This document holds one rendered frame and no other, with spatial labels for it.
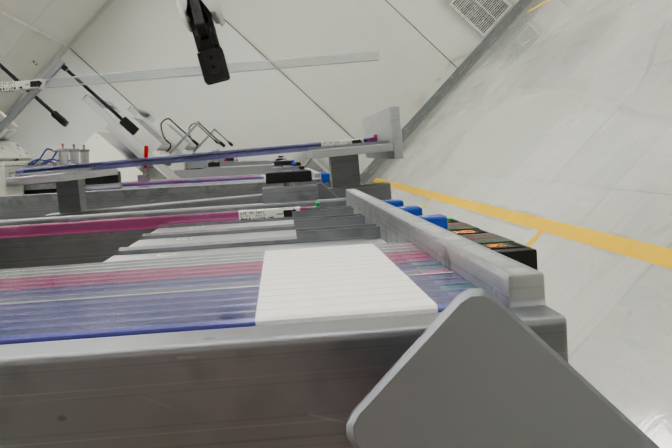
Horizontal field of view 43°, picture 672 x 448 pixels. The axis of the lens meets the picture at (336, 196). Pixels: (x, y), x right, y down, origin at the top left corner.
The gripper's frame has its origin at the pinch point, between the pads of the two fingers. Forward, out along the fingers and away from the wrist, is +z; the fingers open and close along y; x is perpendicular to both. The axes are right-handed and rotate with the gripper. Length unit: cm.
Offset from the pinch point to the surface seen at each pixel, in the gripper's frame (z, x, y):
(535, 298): 20, -12, -85
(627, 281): 64, -77, 86
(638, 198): 51, -98, 119
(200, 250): 18, 2, -51
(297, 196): 18.0, -5.8, -18.7
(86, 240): 16.5, 17.1, -18.8
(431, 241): 19, -11, -71
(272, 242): 19, -3, -50
